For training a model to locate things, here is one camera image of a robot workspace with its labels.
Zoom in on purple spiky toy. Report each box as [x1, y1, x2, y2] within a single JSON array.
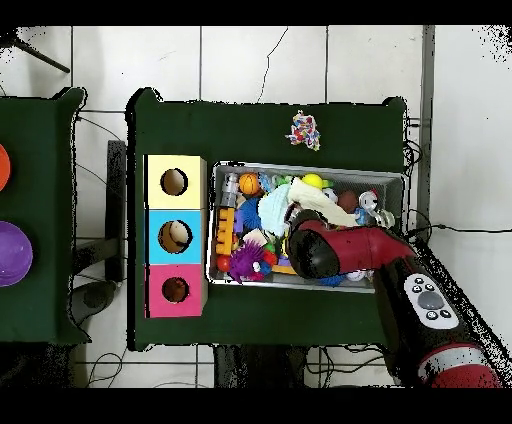
[[228, 239, 267, 284]]

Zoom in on cream waffle cloth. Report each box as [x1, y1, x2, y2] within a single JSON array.
[[287, 177, 359, 228]]

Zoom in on multicolour patterned cloth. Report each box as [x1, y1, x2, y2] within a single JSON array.
[[284, 110, 322, 152]]

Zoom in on wooden box with three holes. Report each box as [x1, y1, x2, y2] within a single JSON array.
[[144, 154, 209, 319]]

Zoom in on clear mesh bin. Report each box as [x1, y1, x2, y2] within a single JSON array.
[[206, 161, 406, 295]]

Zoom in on blue spiky ball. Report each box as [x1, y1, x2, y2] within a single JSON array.
[[238, 197, 263, 232]]

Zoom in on light teal waffle cloth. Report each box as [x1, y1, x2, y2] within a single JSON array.
[[257, 183, 294, 238]]

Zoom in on orange toy basketball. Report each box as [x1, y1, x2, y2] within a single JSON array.
[[238, 172, 261, 196]]

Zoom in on orange building block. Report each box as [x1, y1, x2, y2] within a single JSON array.
[[215, 207, 236, 256]]

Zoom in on large yellow ball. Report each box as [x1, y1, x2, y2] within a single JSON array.
[[300, 172, 325, 190]]

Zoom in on dark green side table cloth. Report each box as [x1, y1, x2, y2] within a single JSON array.
[[0, 87, 91, 347]]

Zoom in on purple bowl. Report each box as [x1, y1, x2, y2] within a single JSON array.
[[0, 220, 34, 288]]

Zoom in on orange bowl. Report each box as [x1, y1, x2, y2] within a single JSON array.
[[0, 143, 12, 193]]

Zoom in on black cable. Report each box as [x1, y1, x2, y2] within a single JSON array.
[[403, 223, 512, 247]]

